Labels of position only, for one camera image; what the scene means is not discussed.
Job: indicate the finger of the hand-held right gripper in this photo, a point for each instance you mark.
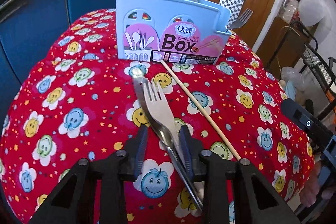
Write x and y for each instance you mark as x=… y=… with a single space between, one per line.
x=290 y=108

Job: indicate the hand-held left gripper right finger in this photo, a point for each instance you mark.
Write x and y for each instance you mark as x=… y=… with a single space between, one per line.
x=187 y=153

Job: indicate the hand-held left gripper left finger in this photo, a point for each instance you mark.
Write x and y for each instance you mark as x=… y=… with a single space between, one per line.
x=140 y=153

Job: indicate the silver table knife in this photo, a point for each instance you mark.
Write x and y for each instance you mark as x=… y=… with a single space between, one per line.
x=139 y=92

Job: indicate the small silver fork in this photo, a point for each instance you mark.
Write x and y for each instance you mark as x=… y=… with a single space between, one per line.
x=240 y=19

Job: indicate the light blue utensil box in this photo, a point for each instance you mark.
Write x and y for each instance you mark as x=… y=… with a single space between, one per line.
x=170 y=29

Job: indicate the person's right hand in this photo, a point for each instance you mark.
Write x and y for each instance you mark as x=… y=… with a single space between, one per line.
x=307 y=187

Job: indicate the light blue package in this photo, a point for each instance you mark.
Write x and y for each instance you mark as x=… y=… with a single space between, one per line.
x=290 y=89

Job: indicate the clear plastic bag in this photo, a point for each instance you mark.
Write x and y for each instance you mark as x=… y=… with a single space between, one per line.
x=294 y=74

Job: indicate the light wooden chopstick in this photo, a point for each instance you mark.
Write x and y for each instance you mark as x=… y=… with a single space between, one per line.
x=199 y=108

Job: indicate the red smiley flower tablecloth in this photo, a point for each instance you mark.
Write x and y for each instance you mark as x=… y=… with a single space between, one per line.
x=78 y=98

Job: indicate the white plastic bag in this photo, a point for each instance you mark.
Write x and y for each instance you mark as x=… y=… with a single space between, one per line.
x=312 y=3

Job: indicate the blue base cabinets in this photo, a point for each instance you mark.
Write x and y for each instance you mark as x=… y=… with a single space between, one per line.
x=39 y=16

